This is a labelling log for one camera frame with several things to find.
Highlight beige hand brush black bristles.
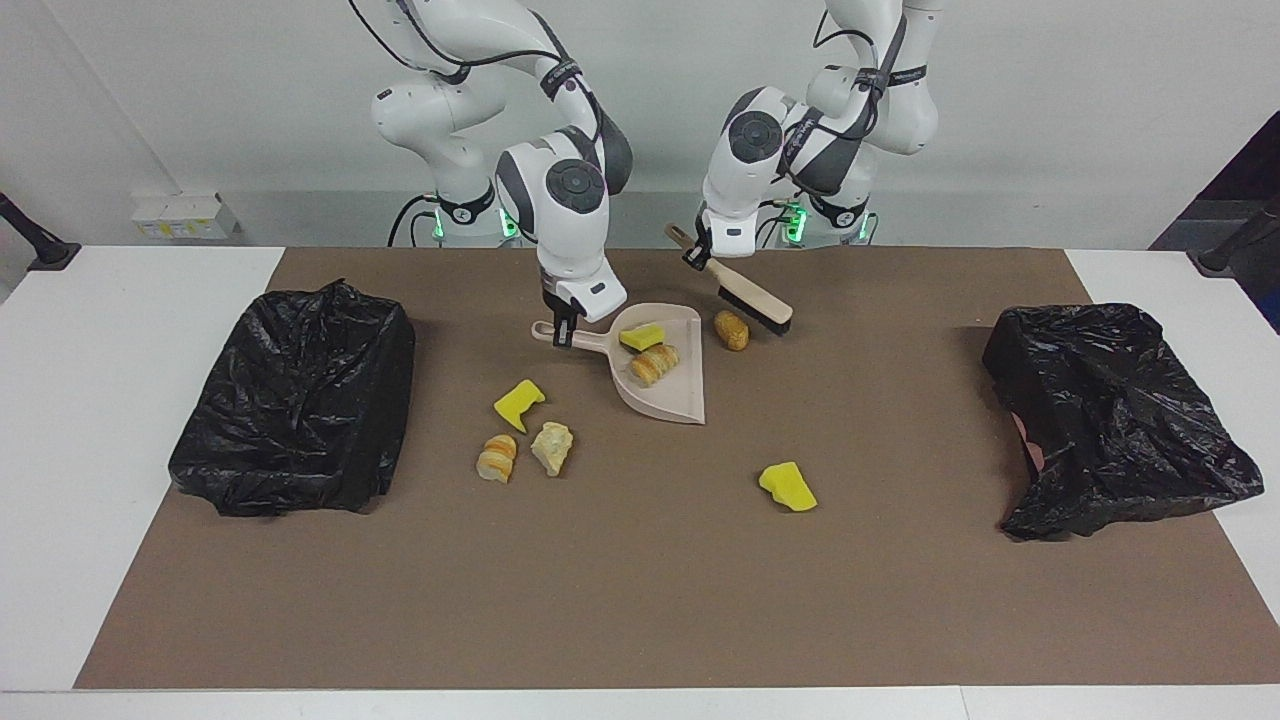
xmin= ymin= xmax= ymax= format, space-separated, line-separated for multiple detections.
xmin=665 ymin=223 xmax=794 ymax=337

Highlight notched yellow sponge piece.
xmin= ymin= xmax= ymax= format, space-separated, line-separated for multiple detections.
xmin=493 ymin=379 xmax=547 ymax=434

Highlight large striped croissant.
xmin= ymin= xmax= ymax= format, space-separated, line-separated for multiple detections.
xmin=630 ymin=343 xmax=681 ymax=388

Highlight pale pastry piece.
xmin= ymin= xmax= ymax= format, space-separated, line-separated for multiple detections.
xmin=530 ymin=421 xmax=575 ymax=478

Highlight beige plastic dustpan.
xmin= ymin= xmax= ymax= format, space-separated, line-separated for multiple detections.
xmin=530 ymin=303 xmax=707 ymax=426

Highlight small striped croissant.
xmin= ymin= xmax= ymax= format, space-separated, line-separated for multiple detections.
xmin=476 ymin=434 xmax=519 ymax=484

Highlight yellow sponge with green side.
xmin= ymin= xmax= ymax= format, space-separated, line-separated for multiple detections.
xmin=758 ymin=461 xmax=819 ymax=513

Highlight black bag lined pink bin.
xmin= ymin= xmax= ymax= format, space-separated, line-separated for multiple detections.
xmin=981 ymin=303 xmax=1266 ymax=542

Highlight brown table mat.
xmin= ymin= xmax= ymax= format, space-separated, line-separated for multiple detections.
xmin=75 ymin=247 xmax=1280 ymax=691

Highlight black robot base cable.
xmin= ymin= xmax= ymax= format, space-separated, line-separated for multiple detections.
xmin=387 ymin=193 xmax=442 ymax=248

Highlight white wall socket box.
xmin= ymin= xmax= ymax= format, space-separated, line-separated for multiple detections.
xmin=131 ymin=193 xmax=241 ymax=241

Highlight black camera stand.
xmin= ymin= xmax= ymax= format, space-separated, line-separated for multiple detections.
xmin=0 ymin=192 xmax=82 ymax=273
xmin=1188 ymin=195 xmax=1280 ymax=276

